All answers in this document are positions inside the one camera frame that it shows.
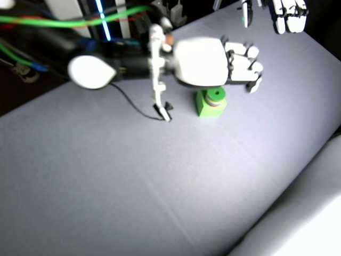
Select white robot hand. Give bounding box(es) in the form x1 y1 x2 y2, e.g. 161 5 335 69
240 0 309 35
172 36 264 94

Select green foam cube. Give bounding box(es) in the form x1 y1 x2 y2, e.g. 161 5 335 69
196 89 228 118

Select white power adapter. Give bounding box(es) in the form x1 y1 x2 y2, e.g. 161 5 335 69
170 0 188 27

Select blue light strip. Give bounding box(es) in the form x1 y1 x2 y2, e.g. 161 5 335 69
95 0 112 41

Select grey table cloth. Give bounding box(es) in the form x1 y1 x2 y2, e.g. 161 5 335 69
0 0 341 256

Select white panel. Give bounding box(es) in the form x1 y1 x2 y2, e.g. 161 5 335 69
44 0 132 38

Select white robot body cover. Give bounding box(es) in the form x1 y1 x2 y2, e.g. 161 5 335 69
228 134 341 256

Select green cable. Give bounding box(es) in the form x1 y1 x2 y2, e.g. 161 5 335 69
0 5 153 29

